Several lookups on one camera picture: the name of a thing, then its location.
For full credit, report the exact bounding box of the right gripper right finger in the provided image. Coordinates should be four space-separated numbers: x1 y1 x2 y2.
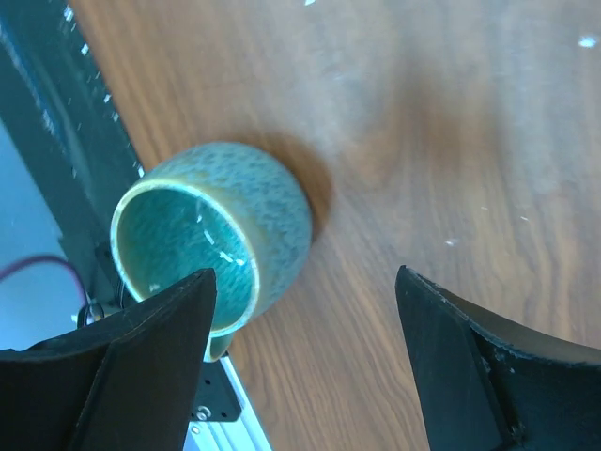
395 266 600 450

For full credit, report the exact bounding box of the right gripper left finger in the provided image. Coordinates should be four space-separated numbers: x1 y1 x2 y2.
1 269 216 450

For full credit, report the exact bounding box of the teal ceramic mug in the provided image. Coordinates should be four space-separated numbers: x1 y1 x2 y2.
110 142 313 362

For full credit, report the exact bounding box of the aluminium frame rail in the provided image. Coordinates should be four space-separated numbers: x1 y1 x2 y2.
183 354 272 451

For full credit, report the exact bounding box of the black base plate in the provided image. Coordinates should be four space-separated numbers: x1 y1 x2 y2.
0 0 243 424

